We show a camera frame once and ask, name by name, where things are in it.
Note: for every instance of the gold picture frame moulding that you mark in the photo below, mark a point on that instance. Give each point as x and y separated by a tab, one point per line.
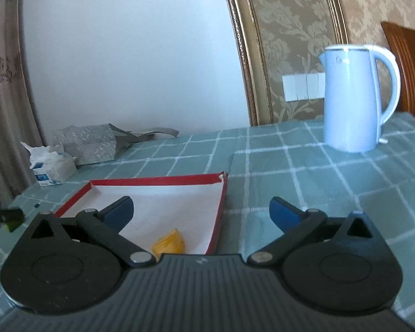
277	37

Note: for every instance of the white wall switch panel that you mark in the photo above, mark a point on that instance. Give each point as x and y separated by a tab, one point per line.
299	87

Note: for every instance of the red shallow cardboard tray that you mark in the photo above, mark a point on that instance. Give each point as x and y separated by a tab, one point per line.
192	204

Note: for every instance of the grey patterned paper bag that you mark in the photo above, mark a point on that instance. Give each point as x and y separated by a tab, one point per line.
101	143

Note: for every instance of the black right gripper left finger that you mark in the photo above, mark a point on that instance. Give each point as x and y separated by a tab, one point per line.
63	265

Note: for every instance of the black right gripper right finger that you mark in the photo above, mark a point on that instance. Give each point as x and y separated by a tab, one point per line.
335	264

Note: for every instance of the brown wooden headboard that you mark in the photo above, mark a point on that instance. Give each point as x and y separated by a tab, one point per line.
401	41

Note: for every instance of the light blue electric kettle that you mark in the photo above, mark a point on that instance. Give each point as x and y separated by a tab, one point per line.
353	114

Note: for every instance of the beige patterned curtain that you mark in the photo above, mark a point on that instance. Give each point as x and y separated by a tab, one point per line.
18	124

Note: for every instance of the white tissue pack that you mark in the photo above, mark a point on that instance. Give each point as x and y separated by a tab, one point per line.
51	165

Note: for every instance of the teal checked tablecloth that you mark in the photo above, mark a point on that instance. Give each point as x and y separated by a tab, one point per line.
290	160

